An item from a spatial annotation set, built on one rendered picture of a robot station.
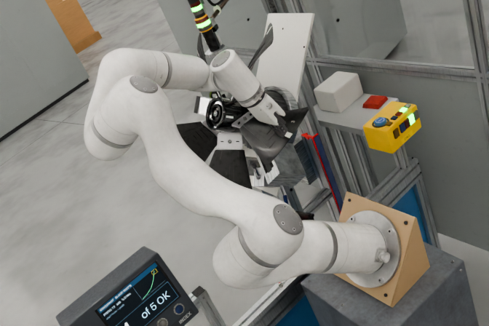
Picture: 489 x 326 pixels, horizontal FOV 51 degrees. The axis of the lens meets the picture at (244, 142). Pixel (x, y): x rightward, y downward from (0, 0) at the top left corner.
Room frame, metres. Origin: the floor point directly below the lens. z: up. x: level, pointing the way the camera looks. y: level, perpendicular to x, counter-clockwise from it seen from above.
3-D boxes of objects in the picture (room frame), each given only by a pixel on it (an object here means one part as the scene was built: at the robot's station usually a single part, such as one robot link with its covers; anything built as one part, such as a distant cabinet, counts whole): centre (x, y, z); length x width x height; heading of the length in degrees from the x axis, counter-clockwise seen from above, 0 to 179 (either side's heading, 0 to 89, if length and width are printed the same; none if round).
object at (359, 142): (1.96, -0.47, 0.42); 0.04 x 0.04 x 0.83; 27
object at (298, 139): (1.96, -0.23, 0.73); 0.15 x 0.09 x 0.22; 117
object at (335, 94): (2.04, -0.46, 0.92); 0.17 x 0.16 x 0.11; 117
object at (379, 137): (1.42, -0.46, 1.02); 0.16 x 0.10 x 0.11; 117
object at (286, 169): (1.58, -0.09, 0.98); 0.20 x 0.16 x 0.20; 117
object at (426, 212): (1.44, -0.49, 0.39); 0.04 x 0.04 x 0.78; 27
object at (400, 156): (1.42, -0.46, 0.92); 0.03 x 0.03 x 0.12; 27
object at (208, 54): (1.61, -0.04, 1.49); 0.09 x 0.07 x 0.10; 152
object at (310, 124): (1.88, -0.27, 0.58); 0.09 x 0.04 x 1.15; 27
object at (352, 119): (1.96, -0.47, 0.85); 0.36 x 0.24 x 0.03; 27
